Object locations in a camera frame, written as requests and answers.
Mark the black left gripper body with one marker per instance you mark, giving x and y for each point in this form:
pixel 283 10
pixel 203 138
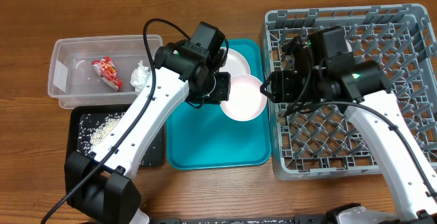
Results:
pixel 215 87

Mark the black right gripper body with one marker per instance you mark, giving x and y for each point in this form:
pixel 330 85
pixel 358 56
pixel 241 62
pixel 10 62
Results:
pixel 302 85

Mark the small pink-white dish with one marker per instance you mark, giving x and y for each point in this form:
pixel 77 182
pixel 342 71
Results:
pixel 245 102

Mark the large white plate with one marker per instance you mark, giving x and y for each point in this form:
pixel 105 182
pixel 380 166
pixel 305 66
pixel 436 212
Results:
pixel 236 64

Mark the white tissue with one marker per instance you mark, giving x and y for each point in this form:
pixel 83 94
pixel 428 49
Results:
pixel 140 76

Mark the red snack wrapper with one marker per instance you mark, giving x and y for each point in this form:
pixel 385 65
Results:
pixel 105 68

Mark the white rice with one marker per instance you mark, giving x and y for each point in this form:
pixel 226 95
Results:
pixel 94 127

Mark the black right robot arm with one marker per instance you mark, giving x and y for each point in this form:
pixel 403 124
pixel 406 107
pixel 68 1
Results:
pixel 325 72

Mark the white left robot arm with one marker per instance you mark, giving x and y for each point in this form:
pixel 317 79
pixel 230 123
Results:
pixel 100 183

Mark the grey dishwasher rack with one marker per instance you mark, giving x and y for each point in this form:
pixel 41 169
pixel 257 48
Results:
pixel 323 144

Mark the teal serving tray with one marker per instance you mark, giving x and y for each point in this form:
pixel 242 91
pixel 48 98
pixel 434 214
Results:
pixel 206 138

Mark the black plastic tray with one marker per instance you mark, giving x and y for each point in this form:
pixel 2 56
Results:
pixel 153 157

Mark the clear plastic bin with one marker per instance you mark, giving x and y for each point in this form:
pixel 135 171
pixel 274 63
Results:
pixel 74 82

